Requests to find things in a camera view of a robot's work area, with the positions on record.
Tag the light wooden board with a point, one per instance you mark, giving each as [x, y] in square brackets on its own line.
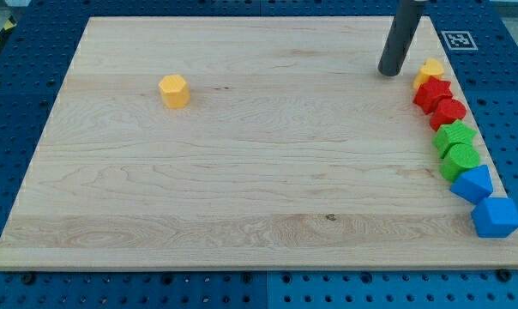
[293, 153]

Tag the yellow hexagon block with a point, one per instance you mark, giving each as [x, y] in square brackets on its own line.
[174, 91]

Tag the red star block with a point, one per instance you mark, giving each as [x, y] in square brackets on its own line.
[430, 93]

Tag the red cylinder block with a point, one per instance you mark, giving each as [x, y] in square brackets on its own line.
[446, 112]

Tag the yellow heart block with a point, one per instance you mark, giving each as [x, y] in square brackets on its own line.
[430, 68]

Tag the green star block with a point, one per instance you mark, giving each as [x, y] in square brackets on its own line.
[449, 135]

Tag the green cylinder block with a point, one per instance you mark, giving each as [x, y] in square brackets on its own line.
[459, 159]

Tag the blue triangle block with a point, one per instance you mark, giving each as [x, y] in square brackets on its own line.
[473, 185]

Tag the white fiducial marker tag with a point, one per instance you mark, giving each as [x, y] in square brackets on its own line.
[457, 40]

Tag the blue pentagon block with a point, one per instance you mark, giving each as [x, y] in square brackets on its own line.
[495, 217]

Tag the yellow black hazard tape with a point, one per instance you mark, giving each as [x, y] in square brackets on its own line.
[7, 29]

